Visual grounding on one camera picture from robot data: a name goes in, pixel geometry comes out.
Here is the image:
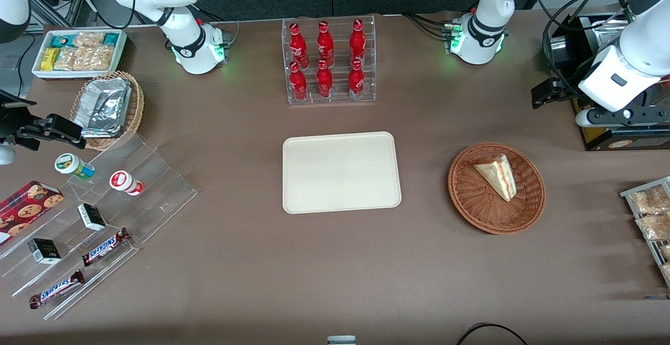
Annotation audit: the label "grey wire rack tray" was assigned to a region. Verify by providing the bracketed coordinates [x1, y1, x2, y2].
[620, 176, 670, 288]

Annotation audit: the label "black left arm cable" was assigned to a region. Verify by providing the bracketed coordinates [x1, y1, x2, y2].
[541, 0, 634, 101]

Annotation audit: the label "steel warmer pan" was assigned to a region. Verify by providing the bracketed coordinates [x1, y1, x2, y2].
[590, 18, 631, 48]

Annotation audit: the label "clear cracker snack bag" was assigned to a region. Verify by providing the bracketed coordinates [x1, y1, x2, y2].
[83, 45, 116, 71]
[73, 31, 106, 49]
[54, 46, 86, 71]

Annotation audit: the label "yellow snack packet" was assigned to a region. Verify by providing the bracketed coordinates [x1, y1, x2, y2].
[40, 47, 60, 72]

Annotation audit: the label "small black white box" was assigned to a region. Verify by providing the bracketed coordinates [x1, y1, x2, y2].
[77, 203, 107, 232]
[27, 238, 62, 265]

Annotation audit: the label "beige plastic tray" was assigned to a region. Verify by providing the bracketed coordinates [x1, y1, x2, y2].
[282, 131, 403, 215]

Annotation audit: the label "black cable loop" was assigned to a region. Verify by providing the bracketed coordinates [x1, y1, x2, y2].
[455, 322, 530, 345]

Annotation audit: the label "light wicker basket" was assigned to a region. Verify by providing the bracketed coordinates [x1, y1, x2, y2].
[69, 70, 145, 151]

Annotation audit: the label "red lid yogurt cup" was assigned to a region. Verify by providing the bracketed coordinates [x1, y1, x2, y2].
[109, 170, 144, 197]

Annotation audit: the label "red cola bottle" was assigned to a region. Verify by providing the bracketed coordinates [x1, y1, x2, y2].
[289, 61, 308, 102]
[349, 18, 366, 66]
[316, 60, 334, 99]
[289, 23, 309, 69]
[317, 21, 335, 68]
[348, 59, 365, 100]

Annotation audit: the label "brown wicker round basket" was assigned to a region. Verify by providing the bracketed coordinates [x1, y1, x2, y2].
[448, 142, 546, 236]

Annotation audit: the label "clear acrylic stepped display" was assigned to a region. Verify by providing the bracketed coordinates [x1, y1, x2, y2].
[0, 132, 199, 321]

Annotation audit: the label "black left base cables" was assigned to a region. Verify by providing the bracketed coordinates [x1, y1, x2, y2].
[402, 12, 457, 40]

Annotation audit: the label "triangular sandwich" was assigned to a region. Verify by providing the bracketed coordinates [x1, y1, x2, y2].
[474, 154, 518, 203]

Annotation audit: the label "silver foil pack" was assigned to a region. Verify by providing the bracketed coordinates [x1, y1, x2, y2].
[80, 125, 126, 140]
[73, 77, 132, 132]

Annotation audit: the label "clear acrylic bottle rack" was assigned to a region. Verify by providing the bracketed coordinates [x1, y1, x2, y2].
[281, 15, 377, 105]

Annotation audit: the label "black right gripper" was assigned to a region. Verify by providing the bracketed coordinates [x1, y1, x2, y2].
[0, 90, 87, 151]

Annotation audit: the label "green lid yogurt cup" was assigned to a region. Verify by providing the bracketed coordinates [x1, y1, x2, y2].
[54, 153, 96, 181]

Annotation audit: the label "black food warmer appliance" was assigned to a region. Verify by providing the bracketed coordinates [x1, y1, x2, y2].
[543, 12, 670, 152]

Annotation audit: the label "black base cables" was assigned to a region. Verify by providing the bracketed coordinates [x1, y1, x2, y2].
[402, 12, 457, 40]
[195, 6, 240, 38]

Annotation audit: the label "black right base cables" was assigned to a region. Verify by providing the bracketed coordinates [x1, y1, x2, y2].
[195, 6, 240, 38]

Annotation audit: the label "red chocolate cookie box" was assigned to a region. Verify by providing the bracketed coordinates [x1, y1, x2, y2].
[0, 180, 65, 247]

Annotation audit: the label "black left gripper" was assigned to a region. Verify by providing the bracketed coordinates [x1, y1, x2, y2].
[531, 76, 670, 128]

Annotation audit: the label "white rectangular snack bin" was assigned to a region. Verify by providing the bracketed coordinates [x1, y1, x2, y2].
[31, 28, 128, 81]

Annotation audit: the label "brown snickers bar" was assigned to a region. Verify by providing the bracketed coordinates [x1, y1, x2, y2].
[81, 227, 132, 268]
[29, 270, 86, 310]

